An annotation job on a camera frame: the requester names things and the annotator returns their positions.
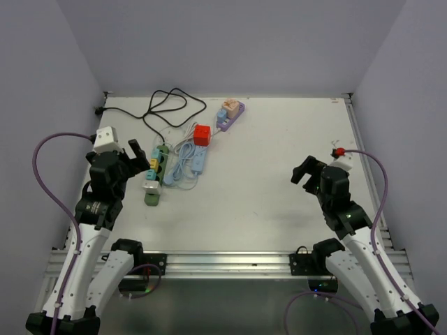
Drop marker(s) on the pink cube socket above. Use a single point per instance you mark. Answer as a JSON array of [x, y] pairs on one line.
[[232, 107]]

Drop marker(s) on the teal charger plug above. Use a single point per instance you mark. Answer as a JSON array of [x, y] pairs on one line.
[[156, 154], [151, 175]]

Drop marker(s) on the blue power strip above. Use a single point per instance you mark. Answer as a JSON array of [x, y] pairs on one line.
[[198, 160]]

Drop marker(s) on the teal charger plug upper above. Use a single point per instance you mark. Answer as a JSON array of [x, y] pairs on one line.
[[156, 154]]

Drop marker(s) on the yellow charger plug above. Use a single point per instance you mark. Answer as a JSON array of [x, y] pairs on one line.
[[154, 163]]

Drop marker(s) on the purple USB power strip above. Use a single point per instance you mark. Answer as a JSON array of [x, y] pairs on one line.
[[225, 121]]

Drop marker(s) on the red cube socket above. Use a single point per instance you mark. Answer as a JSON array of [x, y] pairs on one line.
[[202, 135]]

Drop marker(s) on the teal charger plug lower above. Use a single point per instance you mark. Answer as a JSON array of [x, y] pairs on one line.
[[151, 175]]

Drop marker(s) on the aluminium front rail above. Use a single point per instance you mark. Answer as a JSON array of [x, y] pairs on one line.
[[228, 265]]

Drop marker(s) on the white charger plug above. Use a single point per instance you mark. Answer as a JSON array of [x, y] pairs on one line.
[[152, 187]]

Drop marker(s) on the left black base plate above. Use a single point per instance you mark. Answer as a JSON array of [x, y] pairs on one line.
[[158, 259]]

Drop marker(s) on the aluminium rail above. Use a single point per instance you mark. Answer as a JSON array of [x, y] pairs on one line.
[[228, 265], [382, 226]]

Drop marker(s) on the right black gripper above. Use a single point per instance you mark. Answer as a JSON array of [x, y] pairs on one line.
[[306, 167]]

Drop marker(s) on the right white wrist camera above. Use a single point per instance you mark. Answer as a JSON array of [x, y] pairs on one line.
[[344, 162]]

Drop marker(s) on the blue USB charger plug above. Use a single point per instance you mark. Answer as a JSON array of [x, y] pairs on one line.
[[221, 116]]

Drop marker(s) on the aluminium right side rail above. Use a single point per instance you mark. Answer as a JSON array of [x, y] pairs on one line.
[[382, 226]]

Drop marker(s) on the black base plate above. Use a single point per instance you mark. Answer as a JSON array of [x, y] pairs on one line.
[[158, 259], [302, 263]]

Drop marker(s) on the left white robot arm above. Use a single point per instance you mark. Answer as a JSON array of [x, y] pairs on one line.
[[79, 295]]

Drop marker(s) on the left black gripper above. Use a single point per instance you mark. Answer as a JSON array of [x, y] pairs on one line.
[[137, 165]]

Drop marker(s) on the green power strip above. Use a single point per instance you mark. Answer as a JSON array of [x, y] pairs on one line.
[[153, 200]]

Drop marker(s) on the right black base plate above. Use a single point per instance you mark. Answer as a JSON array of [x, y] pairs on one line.
[[302, 263]]

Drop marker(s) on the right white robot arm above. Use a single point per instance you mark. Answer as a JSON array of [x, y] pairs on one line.
[[356, 256]]

